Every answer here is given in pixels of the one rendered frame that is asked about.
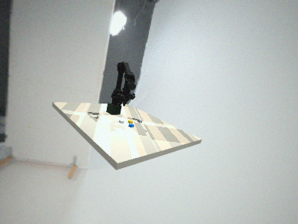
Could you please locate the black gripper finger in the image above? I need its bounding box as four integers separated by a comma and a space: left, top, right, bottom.
118, 97, 125, 107
123, 98, 130, 106

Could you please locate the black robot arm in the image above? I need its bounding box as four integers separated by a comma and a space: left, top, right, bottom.
111, 62, 136, 105

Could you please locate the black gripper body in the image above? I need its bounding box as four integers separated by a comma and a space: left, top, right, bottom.
116, 87, 130, 99

